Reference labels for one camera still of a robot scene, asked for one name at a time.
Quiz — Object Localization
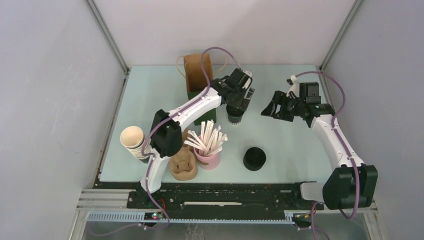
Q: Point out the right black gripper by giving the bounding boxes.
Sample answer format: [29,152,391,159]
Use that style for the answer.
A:
[261,90,305,123]

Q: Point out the black paper coffee cup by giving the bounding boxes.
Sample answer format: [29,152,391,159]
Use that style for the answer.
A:
[227,111,245,125]

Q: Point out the green paper bag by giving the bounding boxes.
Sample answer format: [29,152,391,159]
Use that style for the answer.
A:
[175,53,217,126]

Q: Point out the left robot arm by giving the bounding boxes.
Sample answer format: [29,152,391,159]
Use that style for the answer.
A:
[138,68,255,208]

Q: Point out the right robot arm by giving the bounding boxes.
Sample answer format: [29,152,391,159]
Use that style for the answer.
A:
[261,82,378,210]

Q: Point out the bundle of white straws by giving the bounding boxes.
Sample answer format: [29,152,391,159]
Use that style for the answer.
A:
[183,120,228,157]

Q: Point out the stack of black lids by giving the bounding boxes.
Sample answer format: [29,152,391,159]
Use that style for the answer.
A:
[243,147,267,171]

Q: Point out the pink straw holder cup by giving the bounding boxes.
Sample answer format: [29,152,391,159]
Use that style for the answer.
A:
[194,148,221,171]

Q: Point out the brown cardboard cup carrier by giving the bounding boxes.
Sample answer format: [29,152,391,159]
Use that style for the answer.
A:
[169,143,198,181]

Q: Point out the stack of paper cups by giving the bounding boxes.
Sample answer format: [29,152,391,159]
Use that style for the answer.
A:
[119,125,151,164]

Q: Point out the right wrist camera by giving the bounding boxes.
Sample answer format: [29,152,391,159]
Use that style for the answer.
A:
[286,75,300,99]

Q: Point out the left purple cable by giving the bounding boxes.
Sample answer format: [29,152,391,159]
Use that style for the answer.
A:
[96,46,243,238]

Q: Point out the purple cable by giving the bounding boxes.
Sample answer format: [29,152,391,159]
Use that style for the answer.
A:
[294,71,362,240]
[96,46,243,238]

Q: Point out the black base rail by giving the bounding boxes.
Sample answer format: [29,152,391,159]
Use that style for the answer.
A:
[96,182,314,222]

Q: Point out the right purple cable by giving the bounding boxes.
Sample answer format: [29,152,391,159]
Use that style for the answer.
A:
[294,71,362,240]

